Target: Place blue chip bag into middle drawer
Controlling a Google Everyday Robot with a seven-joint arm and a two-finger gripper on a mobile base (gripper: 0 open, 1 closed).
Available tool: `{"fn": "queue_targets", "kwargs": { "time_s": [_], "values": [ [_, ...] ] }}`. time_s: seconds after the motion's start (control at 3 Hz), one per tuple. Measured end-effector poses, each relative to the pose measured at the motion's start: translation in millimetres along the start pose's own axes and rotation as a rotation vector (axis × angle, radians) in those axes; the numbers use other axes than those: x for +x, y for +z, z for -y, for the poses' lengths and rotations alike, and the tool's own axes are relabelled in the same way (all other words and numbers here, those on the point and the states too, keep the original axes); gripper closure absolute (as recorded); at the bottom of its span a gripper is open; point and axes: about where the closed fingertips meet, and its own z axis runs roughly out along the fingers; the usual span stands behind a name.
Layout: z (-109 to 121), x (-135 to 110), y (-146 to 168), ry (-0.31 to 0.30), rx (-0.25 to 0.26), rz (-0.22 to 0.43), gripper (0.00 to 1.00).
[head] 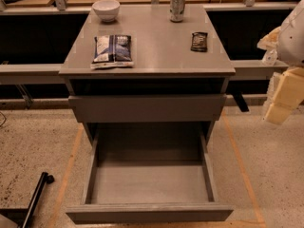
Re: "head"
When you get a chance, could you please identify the clear sanitizer bottle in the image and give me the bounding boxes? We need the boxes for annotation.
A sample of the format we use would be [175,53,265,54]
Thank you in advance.
[262,48,277,67]

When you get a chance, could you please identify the black pole on floor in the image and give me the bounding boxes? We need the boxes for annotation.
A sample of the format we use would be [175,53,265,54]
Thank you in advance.
[20,172,54,228]

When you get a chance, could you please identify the grey drawer cabinet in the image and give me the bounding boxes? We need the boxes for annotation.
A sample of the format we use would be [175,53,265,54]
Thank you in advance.
[60,5,235,140]

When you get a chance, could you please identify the silver drink can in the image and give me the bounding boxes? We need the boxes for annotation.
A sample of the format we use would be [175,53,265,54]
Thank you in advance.
[170,0,185,22]

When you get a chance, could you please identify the small dark snack packet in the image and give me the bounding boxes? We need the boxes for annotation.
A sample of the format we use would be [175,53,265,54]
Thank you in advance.
[191,32,208,52]

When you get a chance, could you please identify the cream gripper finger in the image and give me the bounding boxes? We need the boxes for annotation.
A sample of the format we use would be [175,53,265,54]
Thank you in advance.
[256,27,280,50]
[264,67,304,124]

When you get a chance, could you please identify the blue chip bag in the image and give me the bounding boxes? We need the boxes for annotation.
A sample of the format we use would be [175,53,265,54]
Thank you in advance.
[90,34,134,69]

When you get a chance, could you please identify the open grey drawer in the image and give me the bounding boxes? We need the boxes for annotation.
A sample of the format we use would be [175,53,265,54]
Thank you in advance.
[66,123,234,224]

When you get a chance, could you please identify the white ceramic bowl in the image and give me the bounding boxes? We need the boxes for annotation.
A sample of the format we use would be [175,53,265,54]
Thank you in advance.
[92,0,120,22]

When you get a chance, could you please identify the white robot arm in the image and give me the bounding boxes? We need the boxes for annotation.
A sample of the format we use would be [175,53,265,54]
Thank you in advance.
[257,0,304,124]

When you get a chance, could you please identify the grey ledge rail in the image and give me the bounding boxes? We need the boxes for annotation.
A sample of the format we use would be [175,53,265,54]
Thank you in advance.
[0,60,288,85]

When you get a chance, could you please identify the closed grey upper drawer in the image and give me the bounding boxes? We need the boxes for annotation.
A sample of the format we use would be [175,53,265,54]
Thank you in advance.
[68,94,226,123]

